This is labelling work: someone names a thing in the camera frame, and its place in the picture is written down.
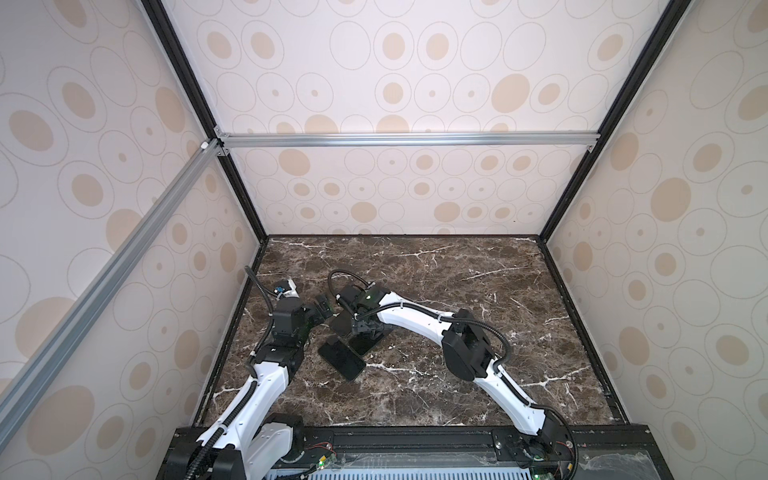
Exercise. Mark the black phone upper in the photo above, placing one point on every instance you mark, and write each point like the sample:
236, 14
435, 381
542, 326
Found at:
342, 324

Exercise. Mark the horizontal aluminium rail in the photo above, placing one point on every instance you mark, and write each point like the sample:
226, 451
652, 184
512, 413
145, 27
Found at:
427, 139

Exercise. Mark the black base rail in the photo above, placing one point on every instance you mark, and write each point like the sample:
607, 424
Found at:
469, 452

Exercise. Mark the black phone lower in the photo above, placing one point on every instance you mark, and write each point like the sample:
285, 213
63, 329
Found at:
342, 358

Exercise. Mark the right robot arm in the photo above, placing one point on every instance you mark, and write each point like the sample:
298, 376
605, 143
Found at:
473, 351

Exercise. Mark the left aluminium rail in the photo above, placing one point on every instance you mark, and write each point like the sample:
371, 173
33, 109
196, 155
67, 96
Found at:
40, 371

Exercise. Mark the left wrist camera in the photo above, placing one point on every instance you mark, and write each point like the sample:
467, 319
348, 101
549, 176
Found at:
285, 288

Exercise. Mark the right black corner post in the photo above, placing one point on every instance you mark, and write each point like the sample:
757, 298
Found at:
651, 50

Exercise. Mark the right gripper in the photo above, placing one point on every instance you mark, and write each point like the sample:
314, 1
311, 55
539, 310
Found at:
359, 328

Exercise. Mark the black corner post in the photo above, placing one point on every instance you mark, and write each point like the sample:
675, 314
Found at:
161, 24
651, 50

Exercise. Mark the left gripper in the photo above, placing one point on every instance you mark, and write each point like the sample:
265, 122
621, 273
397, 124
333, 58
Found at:
318, 316

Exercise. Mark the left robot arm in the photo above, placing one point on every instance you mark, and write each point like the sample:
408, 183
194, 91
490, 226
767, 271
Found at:
246, 441

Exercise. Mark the left black corner post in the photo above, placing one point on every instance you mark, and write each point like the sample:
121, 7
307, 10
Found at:
161, 24

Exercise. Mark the black phone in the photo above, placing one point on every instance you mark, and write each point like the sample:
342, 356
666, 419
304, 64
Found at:
342, 324
342, 358

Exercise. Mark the blue phone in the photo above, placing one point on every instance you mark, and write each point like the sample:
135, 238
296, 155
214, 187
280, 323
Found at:
364, 341

